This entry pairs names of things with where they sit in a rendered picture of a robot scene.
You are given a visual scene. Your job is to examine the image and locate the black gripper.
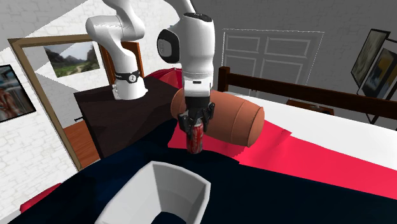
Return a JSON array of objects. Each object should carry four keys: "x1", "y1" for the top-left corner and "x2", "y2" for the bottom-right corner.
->
[{"x1": 177, "y1": 96, "x2": 216, "y2": 137}]

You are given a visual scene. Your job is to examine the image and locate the red drink can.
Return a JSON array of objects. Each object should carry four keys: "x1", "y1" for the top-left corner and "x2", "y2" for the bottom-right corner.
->
[{"x1": 186, "y1": 122, "x2": 205, "y2": 155}]

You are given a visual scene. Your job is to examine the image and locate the brown bolster pillow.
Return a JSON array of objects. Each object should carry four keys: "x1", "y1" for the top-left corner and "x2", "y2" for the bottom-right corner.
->
[{"x1": 170, "y1": 88, "x2": 265, "y2": 148}]

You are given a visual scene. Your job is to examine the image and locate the dark brown robot stand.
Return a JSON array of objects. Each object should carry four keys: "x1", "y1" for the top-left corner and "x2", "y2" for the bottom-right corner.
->
[{"x1": 73, "y1": 76, "x2": 187, "y2": 159}]

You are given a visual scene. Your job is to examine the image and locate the white panelled door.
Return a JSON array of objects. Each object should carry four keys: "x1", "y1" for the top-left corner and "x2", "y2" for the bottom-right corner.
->
[{"x1": 221, "y1": 28, "x2": 325, "y2": 97}]

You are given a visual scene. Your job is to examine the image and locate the white open bin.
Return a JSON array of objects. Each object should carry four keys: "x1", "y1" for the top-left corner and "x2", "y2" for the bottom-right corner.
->
[{"x1": 94, "y1": 160, "x2": 212, "y2": 224}]

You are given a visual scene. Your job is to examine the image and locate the bed with wooden headboard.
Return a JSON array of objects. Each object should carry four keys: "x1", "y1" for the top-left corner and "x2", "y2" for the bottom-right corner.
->
[{"x1": 6, "y1": 66, "x2": 397, "y2": 224}]

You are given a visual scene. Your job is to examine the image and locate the wooden framed mirror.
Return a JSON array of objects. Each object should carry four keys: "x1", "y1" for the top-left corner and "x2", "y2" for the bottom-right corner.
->
[{"x1": 7, "y1": 34, "x2": 145, "y2": 172}]

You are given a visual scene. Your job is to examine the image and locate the pale grey framed picture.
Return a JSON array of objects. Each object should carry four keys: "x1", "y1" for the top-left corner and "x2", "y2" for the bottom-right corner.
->
[{"x1": 351, "y1": 28, "x2": 391, "y2": 88}]

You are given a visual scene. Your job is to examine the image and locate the dark blue yellow framed picture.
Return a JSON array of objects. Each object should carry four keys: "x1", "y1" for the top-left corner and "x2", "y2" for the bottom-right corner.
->
[{"x1": 356, "y1": 38, "x2": 397, "y2": 101}]

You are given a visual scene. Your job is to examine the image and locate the black framed wall picture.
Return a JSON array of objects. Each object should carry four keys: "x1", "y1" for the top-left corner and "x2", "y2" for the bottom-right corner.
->
[{"x1": 0, "y1": 64, "x2": 38, "y2": 123}]

